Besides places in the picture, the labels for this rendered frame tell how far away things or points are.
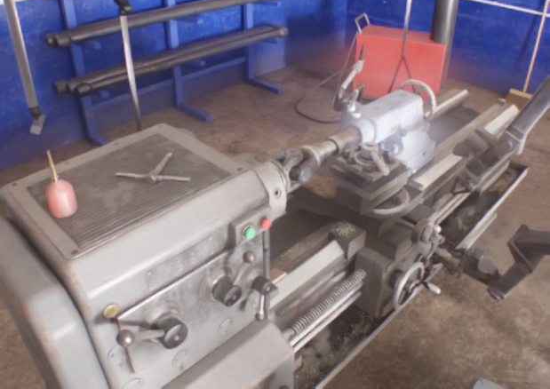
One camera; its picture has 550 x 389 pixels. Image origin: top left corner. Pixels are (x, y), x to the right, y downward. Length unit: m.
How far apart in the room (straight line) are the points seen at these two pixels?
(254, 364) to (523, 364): 1.64
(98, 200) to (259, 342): 0.64
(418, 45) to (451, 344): 2.90
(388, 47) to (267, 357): 3.71
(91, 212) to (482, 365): 2.06
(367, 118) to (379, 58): 2.80
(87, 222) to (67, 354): 0.29
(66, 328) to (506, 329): 2.31
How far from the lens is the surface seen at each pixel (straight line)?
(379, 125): 1.99
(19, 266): 1.14
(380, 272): 1.80
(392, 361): 2.51
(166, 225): 1.10
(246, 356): 1.45
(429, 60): 4.68
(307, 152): 1.74
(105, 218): 1.12
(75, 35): 4.02
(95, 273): 1.03
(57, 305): 1.05
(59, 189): 1.13
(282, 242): 1.95
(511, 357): 2.72
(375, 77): 4.84
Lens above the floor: 1.97
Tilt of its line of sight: 33 degrees down
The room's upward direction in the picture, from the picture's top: straight up
